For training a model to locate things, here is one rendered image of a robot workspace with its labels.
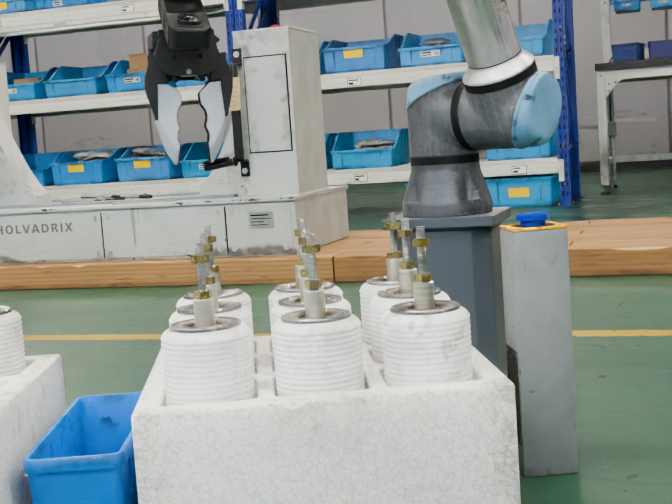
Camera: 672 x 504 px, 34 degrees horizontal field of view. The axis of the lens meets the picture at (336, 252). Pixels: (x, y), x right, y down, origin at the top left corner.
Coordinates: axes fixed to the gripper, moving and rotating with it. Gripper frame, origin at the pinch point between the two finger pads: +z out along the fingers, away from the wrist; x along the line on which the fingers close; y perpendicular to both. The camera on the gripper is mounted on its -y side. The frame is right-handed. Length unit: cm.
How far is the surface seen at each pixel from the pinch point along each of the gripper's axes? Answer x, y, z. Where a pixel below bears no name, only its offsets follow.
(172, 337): 5.6, -12.7, 18.8
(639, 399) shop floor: -70, 25, 43
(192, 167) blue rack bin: -71, 520, 12
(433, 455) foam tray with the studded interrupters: -18.8, -22.1, 32.3
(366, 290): -21.5, 7.1, 19.0
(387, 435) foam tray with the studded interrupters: -14.3, -21.2, 29.8
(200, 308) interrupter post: 2.3, -11.2, 16.3
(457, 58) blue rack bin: -206, 430, -38
